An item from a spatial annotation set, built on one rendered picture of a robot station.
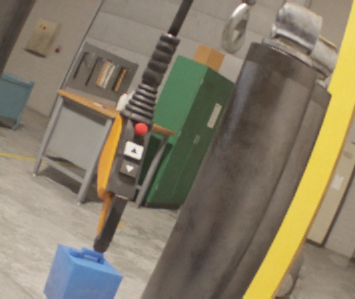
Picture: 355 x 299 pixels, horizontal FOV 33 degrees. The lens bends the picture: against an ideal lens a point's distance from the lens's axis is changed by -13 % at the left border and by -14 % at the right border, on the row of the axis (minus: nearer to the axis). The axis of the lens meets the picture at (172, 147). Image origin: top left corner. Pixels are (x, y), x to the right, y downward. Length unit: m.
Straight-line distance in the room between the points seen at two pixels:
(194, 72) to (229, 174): 6.01
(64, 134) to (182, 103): 1.70
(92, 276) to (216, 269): 1.55
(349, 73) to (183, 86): 4.89
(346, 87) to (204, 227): 1.45
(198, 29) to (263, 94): 10.39
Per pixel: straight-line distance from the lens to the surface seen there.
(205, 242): 1.69
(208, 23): 12.01
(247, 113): 1.68
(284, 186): 2.00
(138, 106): 1.38
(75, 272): 3.16
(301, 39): 1.74
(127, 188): 1.35
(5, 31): 0.52
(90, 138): 6.36
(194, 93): 7.62
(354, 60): 2.98
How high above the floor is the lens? 1.23
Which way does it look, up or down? 4 degrees down
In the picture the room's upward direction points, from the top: 23 degrees clockwise
